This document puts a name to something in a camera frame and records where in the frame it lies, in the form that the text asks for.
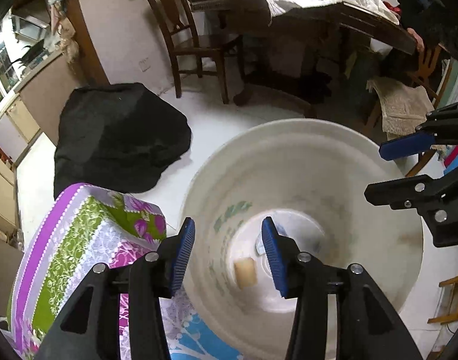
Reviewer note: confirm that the white paper wrapper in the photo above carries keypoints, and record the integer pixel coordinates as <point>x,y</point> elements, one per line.
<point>259,246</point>

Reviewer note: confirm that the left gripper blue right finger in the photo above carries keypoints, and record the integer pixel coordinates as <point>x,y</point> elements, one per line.
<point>276,252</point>

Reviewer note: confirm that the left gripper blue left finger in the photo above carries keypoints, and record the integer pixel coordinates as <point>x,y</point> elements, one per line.
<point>182,249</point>

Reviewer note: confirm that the seated person in black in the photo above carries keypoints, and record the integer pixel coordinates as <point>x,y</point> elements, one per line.
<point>430,23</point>

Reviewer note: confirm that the dark wooden table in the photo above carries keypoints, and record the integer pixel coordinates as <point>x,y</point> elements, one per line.
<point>288,47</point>

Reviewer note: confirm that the kitchen base cabinets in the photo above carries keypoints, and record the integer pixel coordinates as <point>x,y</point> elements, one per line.
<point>28,135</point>

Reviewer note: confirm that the beige towel on stool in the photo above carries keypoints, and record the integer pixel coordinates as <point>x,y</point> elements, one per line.
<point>400,108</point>

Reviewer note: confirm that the black cloth covered object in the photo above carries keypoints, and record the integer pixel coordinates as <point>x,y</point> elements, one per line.
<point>120,137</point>

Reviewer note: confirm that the white plastic bucket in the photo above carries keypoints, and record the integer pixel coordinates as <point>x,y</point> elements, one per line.
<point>309,176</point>

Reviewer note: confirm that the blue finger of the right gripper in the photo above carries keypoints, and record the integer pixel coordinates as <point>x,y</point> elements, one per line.
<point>405,146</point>

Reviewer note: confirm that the dark wooden chair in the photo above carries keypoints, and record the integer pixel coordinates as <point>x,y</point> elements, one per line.
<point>191,53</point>

